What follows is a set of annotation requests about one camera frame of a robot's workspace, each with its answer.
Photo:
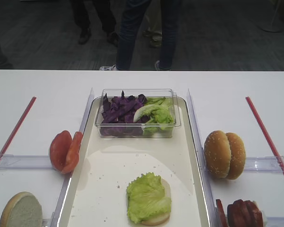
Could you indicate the green lettuce leaf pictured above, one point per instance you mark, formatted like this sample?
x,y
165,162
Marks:
x,y
147,197

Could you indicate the green lettuce pile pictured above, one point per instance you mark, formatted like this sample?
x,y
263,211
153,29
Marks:
x,y
157,110

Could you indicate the right tomato slice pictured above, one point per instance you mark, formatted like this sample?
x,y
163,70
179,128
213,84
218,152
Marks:
x,y
72,157

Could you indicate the tomato slice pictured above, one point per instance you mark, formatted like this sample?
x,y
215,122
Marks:
x,y
72,157
59,148

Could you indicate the left tomato slice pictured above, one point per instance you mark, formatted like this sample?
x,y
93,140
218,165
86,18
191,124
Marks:
x,y
59,148

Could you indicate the single meat slice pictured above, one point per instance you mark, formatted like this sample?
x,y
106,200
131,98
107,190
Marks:
x,y
221,213

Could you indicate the stack of meat slices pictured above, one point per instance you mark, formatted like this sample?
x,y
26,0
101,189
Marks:
x,y
245,214

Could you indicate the white cheese slice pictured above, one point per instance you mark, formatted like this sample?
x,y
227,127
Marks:
x,y
265,216

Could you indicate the clear plastic salad container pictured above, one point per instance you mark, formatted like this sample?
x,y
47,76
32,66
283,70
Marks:
x,y
110,93

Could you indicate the purple cabbage pieces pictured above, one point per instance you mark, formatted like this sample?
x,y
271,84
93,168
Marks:
x,y
121,110

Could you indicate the white patterned shoe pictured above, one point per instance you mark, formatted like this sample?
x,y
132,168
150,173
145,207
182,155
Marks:
x,y
113,67

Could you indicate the white rectangular serving tray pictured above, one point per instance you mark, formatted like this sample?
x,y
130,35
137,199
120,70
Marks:
x,y
97,191

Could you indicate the sesame bun top left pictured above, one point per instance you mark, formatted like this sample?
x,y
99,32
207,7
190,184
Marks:
x,y
217,154

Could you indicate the sesame bun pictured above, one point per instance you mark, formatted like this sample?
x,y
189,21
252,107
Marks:
x,y
217,154
238,156

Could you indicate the person in khaki trousers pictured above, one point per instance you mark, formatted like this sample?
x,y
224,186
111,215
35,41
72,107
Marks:
x,y
154,30

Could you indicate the clear right long divider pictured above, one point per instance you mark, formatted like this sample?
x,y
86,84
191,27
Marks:
x,y
213,219

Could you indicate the clear long divider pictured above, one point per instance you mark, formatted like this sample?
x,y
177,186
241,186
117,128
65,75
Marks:
x,y
56,216
213,219

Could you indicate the sesame bun top right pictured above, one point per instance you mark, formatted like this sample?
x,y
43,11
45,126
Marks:
x,y
238,156

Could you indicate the person in blue jeans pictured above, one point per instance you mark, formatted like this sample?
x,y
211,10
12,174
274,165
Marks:
x,y
131,20

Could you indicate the bun bottom on tray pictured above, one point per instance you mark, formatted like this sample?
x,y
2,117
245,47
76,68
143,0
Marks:
x,y
163,215

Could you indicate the right red strip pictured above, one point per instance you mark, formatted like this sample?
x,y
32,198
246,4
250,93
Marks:
x,y
266,134

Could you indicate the red strip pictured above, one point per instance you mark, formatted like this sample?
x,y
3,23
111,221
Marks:
x,y
266,134
17,126

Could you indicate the clear left long divider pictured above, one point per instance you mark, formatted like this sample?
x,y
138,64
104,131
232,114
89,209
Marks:
x,y
56,216

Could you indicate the left red strip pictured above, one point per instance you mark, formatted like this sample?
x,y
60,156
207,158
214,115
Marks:
x,y
17,126

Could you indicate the clear upper right holder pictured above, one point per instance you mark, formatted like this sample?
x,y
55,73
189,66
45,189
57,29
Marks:
x,y
274,164

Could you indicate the clear holder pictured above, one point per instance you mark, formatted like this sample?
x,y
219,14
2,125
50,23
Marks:
x,y
48,221
8,161
275,222
274,164

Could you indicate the clear lower left holder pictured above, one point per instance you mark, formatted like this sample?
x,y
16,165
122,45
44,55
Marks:
x,y
48,221

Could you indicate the clear upper left holder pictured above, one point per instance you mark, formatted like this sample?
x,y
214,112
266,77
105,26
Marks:
x,y
8,161

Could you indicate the standing bun half left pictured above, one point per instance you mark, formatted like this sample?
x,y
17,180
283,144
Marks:
x,y
22,210

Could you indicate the metal stand base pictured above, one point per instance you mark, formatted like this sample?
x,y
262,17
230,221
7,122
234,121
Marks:
x,y
270,25

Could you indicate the clear lower right holder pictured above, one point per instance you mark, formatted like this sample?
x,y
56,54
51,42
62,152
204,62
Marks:
x,y
275,222

